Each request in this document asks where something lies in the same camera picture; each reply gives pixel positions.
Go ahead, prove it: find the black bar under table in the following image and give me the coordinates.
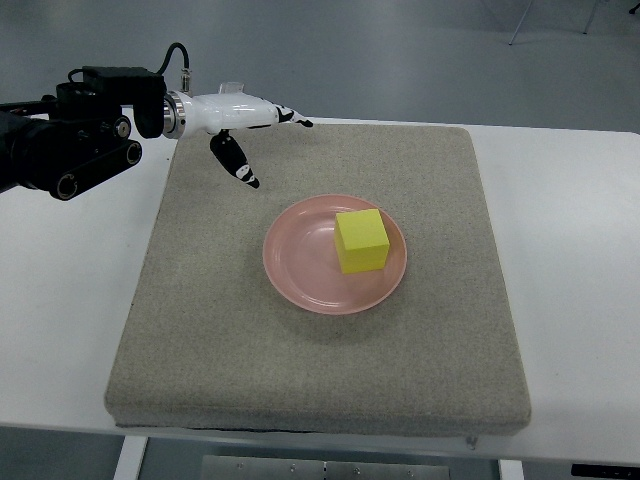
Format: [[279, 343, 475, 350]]
[[571, 463, 640, 480]]

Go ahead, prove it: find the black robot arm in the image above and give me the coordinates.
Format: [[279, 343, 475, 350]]
[[1, 42, 187, 201]]

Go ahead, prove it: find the beige foam mat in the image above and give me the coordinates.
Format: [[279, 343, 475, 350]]
[[104, 124, 531, 437]]

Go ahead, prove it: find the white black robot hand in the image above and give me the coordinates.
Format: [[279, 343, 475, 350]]
[[163, 91, 313, 189]]

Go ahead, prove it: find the pink plate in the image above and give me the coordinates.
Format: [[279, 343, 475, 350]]
[[263, 194, 407, 315]]

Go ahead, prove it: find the yellow foam block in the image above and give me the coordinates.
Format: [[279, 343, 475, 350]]
[[334, 208, 390, 274]]

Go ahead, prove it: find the white table leg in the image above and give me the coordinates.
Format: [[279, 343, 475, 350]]
[[113, 435, 148, 480], [498, 459, 525, 480]]

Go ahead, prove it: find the chair legs background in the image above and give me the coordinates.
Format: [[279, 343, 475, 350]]
[[507, 1, 606, 46]]

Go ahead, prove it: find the white table leg left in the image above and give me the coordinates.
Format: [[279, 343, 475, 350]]
[[113, 435, 148, 480]]

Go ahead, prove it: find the white table leg right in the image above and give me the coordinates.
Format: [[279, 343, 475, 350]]
[[498, 459, 525, 480]]

